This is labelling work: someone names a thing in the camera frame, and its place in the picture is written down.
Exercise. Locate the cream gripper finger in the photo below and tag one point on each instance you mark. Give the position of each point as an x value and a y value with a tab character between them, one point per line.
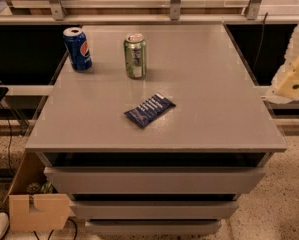
285	84

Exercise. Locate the blue rxbar blueberry wrapper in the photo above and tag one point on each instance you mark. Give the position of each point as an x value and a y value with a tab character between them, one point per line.
149	110

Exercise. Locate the grey drawer cabinet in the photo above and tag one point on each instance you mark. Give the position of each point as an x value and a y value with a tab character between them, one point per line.
184	172

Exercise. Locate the green soda can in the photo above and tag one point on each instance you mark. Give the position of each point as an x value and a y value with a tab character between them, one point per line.
135	55

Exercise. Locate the blue pepsi can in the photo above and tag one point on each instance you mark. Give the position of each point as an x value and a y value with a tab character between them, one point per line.
76	43

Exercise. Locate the cardboard box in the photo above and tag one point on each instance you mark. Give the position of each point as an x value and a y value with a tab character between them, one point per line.
29	208

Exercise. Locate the metal frame rail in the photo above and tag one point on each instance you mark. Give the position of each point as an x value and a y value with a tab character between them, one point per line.
103	12

